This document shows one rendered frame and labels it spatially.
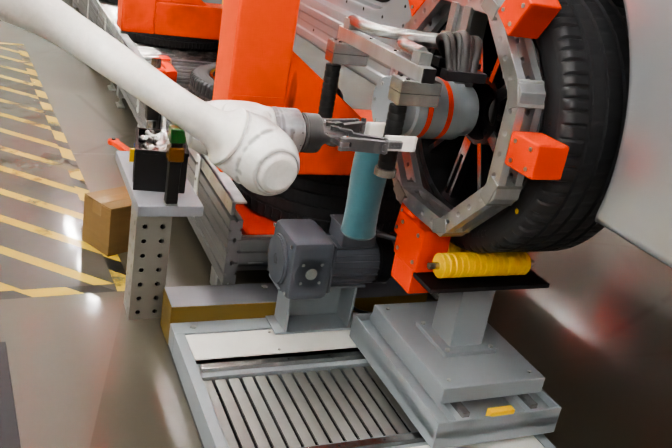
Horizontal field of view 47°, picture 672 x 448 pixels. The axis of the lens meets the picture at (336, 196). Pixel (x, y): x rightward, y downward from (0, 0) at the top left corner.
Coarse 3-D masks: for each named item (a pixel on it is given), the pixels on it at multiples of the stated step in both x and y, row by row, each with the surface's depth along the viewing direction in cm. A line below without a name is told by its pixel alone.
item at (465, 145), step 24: (480, 96) 185; (504, 96) 169; (480, 120) 184; (432, 144) 197; (456, 144) 202; (480, 144) 177; (432, 168) 196; (456, 168) 187; (480, 168) 177; (456, 192) 189
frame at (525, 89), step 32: (448, 0) 171; (480, 0) 160; (512, 64) 150; (512, 96) 149; (544, 96) 150; (512, 128) 150; (416, 160) 195; (416, 192) 190; (480, 192) 159; (512, 192) 156; (448, 224) 171
